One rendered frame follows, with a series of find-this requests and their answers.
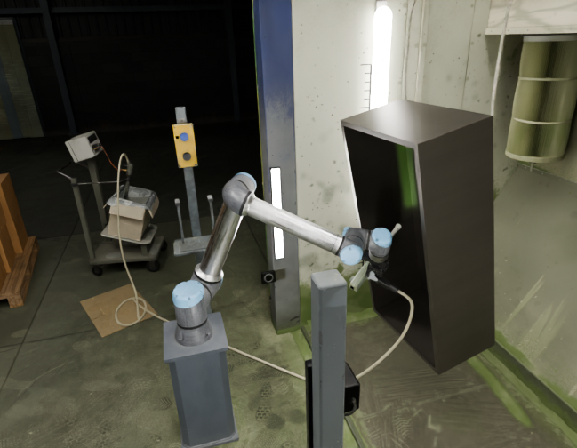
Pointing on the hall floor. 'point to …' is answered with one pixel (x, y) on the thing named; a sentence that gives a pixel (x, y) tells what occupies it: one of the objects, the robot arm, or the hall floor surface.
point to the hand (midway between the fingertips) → (370, 274)
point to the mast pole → (328, 357)
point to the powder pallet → (20, 276)
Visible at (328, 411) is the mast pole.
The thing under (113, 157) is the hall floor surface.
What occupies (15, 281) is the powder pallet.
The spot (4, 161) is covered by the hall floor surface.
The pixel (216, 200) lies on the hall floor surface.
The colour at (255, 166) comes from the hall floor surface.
